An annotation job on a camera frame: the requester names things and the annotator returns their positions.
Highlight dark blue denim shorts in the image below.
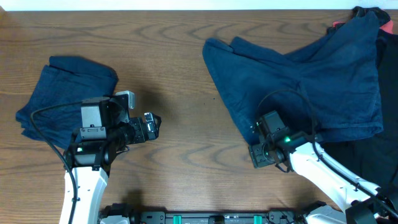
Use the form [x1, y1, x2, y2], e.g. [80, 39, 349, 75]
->
[203, 12, 383, 144]

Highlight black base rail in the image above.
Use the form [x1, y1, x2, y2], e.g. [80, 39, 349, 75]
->
[97, 202, 346, 224]

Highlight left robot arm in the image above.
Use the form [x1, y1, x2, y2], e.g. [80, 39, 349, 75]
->
[60, 92, 161, 223]

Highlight black patterned garment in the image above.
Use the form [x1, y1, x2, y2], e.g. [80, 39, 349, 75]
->
[326, 6, 391, 34]

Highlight black red-trimmed shorts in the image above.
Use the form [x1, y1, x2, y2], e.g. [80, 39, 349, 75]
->
[322, 21, 398, 200]

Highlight folded dark blue garment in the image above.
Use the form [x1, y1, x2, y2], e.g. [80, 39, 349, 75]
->
[16, 56, 118, 149]

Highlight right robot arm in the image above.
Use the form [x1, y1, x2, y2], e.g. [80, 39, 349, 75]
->
[249, 111, 397, 223]

